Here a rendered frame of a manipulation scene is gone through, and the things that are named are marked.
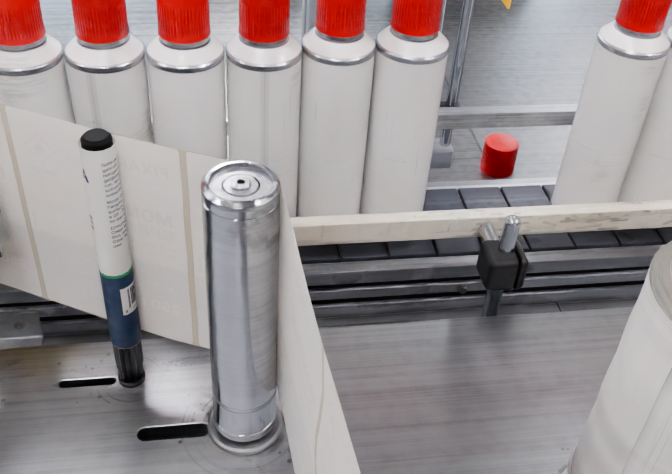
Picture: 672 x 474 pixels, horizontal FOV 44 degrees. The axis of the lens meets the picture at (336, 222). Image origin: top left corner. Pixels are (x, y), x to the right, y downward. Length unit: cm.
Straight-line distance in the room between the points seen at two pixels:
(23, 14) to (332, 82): 20
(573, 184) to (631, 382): 31
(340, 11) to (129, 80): 14
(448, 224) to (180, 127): 21
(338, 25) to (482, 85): 45
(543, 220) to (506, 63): 42
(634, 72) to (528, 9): 58
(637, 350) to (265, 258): 18
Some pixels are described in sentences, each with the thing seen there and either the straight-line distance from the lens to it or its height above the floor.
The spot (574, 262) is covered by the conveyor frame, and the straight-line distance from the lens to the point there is 68.
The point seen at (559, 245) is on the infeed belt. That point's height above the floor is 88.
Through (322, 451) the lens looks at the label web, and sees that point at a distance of 36.
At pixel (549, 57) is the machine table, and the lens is 108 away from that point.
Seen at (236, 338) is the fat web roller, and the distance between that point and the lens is 44.
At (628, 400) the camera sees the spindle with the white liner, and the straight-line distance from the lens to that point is 42.
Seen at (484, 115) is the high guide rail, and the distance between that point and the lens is 67.
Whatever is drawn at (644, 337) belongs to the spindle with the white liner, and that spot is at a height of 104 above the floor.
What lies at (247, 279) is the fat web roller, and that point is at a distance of 41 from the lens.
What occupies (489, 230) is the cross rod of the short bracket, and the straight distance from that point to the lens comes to 63.
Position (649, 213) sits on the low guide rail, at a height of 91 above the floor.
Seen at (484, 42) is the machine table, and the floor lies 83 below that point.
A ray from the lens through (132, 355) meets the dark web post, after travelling 53.
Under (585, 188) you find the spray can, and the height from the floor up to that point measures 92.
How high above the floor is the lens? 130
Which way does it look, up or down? 39 degrees down
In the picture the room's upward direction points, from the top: 4 degrees clockwise
